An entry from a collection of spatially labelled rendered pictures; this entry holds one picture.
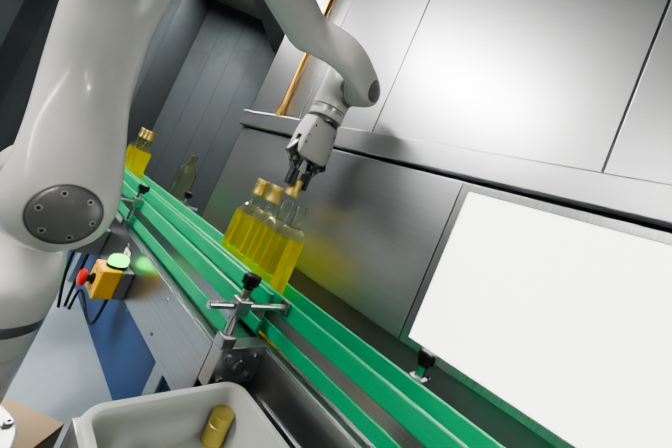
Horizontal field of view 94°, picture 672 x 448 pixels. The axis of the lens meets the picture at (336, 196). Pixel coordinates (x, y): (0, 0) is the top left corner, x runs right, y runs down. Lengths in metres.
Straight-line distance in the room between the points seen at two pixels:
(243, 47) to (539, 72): 3.14
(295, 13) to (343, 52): 0.11
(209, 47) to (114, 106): 3.25
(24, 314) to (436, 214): 0.66
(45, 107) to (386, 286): 0.61
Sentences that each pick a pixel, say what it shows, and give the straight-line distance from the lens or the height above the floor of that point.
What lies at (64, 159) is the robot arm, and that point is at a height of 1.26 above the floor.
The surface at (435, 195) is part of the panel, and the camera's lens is 0.69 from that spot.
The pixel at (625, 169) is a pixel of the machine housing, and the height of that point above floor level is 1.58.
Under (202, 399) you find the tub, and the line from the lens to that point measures 0.59.
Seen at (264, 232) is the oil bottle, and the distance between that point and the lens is 0.75.
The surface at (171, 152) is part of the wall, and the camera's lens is 3.55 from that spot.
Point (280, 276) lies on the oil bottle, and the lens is 0.72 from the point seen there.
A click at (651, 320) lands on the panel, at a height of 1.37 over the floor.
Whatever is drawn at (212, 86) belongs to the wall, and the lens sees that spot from 3.57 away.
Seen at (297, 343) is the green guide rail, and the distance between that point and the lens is 0.63.
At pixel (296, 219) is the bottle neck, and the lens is 0.70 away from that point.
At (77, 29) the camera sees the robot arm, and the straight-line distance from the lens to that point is 0.52.
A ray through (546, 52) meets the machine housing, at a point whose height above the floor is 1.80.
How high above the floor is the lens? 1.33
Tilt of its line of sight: 3 degrees up
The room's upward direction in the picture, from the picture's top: 24 degrees clockwise
